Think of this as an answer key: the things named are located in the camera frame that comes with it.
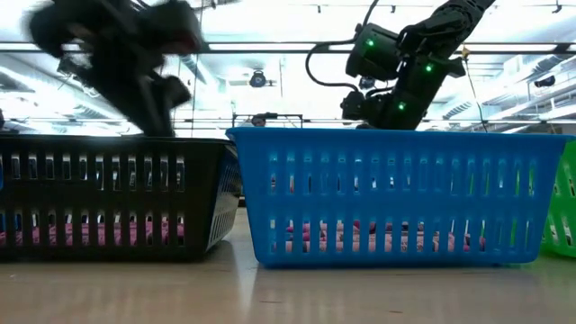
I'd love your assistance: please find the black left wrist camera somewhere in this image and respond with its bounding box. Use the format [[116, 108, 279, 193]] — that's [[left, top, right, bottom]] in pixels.
[[162, 75, 194, 110]]

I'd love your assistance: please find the blue plastic basket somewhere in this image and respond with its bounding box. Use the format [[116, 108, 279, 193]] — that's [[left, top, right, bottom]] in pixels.
[[0, 155, 23, 235], [225, 126, 575, 270]]

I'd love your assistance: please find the thin hanging cable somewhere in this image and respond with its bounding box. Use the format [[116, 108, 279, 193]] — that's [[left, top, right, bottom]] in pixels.
[[460, 44, 490, 134]]

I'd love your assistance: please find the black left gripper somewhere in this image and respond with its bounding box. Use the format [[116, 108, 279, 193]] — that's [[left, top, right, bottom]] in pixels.
[[79, 40, 176, 139]]

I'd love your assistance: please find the magenta crayon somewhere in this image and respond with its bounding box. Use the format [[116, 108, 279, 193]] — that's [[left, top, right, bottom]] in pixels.
[[0, 220, 185, 248]]

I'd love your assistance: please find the green plastic basket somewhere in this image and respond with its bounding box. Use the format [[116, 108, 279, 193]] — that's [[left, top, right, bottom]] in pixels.
[[539, 139, 576, 260]]

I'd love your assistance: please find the black rack frame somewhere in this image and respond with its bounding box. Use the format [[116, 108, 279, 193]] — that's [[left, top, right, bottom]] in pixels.
[[231, 112, 304, 129]]

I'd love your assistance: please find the round black ceiling camera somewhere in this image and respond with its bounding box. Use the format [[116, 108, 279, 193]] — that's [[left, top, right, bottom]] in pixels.
[[248, 69, 268, 89]]

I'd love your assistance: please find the black plastic basket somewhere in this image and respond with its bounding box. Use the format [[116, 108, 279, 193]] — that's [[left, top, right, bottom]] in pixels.
[[0, 133, 243, 264]]

